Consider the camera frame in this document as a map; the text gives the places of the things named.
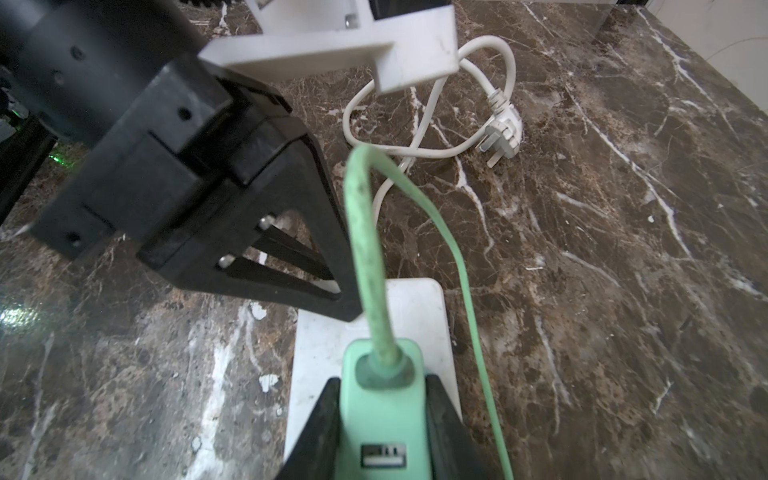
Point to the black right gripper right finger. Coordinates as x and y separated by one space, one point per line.
452 452

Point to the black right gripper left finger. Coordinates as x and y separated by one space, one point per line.
314 454

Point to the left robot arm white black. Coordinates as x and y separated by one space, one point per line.
79 65

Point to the light green plug adapter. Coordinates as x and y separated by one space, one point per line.
383 433

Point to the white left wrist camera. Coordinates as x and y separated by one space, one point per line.
405 43

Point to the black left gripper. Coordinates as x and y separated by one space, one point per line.
223 188

